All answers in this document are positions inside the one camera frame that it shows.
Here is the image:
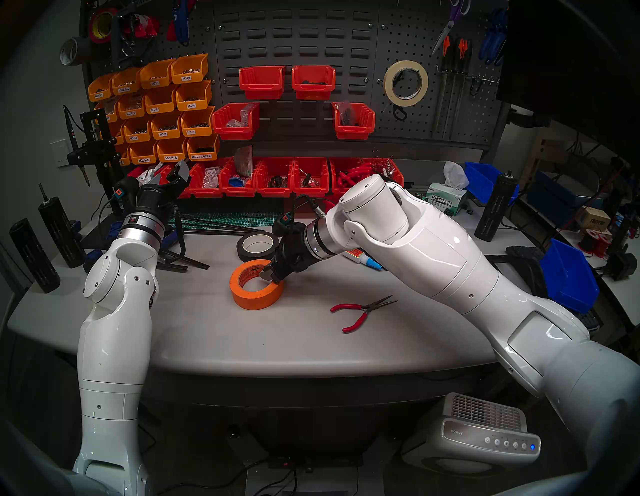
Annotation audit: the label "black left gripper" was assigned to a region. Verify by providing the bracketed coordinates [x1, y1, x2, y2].
[135, 161, 192, 218]

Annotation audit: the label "red wire spool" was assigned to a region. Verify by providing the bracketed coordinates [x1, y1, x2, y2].
[580, 229, 608, 256]

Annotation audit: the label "small cardboard box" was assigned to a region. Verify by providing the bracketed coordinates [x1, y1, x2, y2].
[575, 206, 612, 232]

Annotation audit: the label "red shelf bin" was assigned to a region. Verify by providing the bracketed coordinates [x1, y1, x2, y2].
[328, 157, 373, 197]
[255, 157, 296, 197]
[370, 157, 405, 188]
[291, 157, 331, 197]
[190, 159, 223, 198]
[218, 157, 261, 197]

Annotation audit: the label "red tape roll yellow core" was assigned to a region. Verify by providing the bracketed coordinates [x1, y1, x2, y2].
[88, 7, 119, 45]

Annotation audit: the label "grey pegboard wall panel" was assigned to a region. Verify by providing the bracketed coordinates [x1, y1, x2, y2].
[80, 0, 511, 151]

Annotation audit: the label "blue and red hanging tool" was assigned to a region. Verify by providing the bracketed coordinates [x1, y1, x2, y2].
[166, 0, 197, 47]

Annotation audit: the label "metal tool rack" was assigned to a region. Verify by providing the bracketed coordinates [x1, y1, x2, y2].
[437, 67, 501, 85]

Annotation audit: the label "black power strip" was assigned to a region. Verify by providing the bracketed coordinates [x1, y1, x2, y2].
[267, 454, 363, 473]

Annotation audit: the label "orange tape roll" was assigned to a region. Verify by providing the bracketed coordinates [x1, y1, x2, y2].
[229, 259, 285, 311]

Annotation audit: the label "blue plastic bin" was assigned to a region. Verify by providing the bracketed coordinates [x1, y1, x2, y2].
[464, 161, 521, 206]
[540, 238, 600, 314]

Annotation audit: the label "tall black bottle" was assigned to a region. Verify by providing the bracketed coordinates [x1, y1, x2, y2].
[474, 171, 519, 243]

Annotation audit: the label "black monitor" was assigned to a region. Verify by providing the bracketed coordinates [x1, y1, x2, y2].
[497, 0, 640, 161]

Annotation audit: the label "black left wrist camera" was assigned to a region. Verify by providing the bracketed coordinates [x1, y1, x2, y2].
[112, 177, 141, 202]

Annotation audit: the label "black-handled scissors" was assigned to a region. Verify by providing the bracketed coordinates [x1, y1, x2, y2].
[391, 67, 420, 122]

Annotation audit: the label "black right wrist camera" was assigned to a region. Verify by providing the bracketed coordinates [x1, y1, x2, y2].
[272, 212, 302, 239]

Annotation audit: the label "grey duct tape roll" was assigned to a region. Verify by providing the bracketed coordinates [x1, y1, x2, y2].
[60, 36, 93, 67]

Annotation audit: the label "black frame stand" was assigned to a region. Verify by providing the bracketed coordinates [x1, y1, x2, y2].
[482, 244, 551, 296]

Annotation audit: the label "white air purifier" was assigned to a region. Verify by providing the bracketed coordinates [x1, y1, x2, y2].
[400, 392, 542, 476]

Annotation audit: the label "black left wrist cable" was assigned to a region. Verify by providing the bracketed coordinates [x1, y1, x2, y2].
[172, 200, 190, 257]

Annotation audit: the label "beige masking tape roll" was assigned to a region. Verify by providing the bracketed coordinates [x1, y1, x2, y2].
[383, 60, 429, 107]

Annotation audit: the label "blue-handled hanging pliers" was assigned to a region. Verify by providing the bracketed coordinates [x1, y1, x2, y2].
[492, 7, 510, 66]
[477, 20, 497, 63]

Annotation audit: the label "purple-handled scissors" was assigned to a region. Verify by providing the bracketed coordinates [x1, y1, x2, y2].
[434, 0, 472, 58]

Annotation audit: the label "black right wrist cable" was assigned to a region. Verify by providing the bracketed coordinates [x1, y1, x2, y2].
[294, 195, 329, 222]

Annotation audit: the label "black desk device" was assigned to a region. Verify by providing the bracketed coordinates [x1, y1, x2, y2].
[602, 250, 638, 281]

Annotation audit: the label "clear zip bag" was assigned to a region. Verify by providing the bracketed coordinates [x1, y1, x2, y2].
[233, 145, 254, 178]

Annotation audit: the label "green cutting mat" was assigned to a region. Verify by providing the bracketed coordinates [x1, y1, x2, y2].
[172, 197, 285, 232]

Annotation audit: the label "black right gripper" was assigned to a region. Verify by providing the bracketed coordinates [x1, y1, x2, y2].
[259, 222, 321, 287]

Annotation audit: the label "black ribbed cylinder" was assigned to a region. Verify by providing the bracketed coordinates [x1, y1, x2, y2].
[9, 218, 61, 294]

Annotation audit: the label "Kimtech tissue box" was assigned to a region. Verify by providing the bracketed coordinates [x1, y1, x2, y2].
[426, 161, 470, 217]

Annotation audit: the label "black soldering stand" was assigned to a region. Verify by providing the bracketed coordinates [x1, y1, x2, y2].
[66, 108, 136, 215]

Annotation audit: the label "dark blue crate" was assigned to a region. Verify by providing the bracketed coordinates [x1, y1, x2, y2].
[527, 170, 586, 226]

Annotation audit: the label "red-handled needle-nose pliers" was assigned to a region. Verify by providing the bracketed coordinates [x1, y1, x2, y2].
[330, 294, 399, 334]

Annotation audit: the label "glue bottle with blue cap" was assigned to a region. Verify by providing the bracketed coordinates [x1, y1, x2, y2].
[345, 249, 383, 272]

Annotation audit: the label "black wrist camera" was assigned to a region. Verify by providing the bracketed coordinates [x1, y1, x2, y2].
[272, 212, 302, 239]
[112, 177, 141, 202]

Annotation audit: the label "red wall bin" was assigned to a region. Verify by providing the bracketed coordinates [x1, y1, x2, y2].
[291, 65, 337, 101]
[239, 66, 286, 101]
[212, 102, 261, 141]
[331, 102, 376, 141]

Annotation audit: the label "red and black hanging clamp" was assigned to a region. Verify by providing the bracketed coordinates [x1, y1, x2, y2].
[111, 2, 161, 68]

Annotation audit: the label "red cable bundle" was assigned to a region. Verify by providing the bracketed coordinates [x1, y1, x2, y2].
[336, 167, 373, 190]

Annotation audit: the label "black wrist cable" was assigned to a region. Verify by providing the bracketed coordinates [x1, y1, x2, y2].
[294, 195, 329, 222]
[172, 200, 190, 257]

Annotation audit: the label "black cylinder with rod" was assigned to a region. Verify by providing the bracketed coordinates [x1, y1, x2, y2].
[38, 183, 87, 269]

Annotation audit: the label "orange-handled metal file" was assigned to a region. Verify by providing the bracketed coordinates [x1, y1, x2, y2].
[445, 37, 473, 140]
[431, 36, 455, 140]

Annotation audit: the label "black tape roll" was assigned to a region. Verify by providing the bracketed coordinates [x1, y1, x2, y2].
[236, 231, 281, 264]

